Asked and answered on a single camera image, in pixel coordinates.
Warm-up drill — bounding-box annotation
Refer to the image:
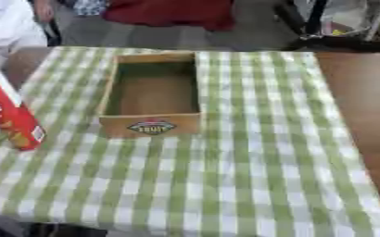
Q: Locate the tan cardboard box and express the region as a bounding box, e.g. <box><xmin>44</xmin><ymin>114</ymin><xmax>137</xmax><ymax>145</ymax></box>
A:
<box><xmin>95</xmin><ymin>51</ymin><xmax>205</xmax><ymax>139</ymax></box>

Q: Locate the red cloth bag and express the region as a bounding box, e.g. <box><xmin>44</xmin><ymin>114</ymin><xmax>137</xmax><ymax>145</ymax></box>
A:
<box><xmin>100</xmin><ymin>0</ymin><xmax>237</xmax><ymax>32</ymax></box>

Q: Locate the black tripod stand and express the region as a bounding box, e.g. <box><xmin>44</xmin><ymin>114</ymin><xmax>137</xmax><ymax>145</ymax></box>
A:
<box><xmin>272</xmin><ymin>0</ymin><xmax>380</xmax><ymax>54</ymax></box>

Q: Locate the red snack canister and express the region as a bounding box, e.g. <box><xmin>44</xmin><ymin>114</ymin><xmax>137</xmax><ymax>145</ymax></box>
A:
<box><xmin>0</xmin><ymin>56</ymin><xmax>47</xmax><ymax>152</ymax></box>

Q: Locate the clear plastic bag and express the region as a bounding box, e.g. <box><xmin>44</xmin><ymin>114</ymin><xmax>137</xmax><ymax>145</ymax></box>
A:
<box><xmin>318</xmin><ymin>0</ymin><xmax>372</xmax><ymax>37</ymax></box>

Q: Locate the person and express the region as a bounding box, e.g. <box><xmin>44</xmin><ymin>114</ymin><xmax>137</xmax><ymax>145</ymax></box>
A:
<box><xmin>0</xmin><ymin>0</ymin><xmax>57</xmax><ymax>66</ymax></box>

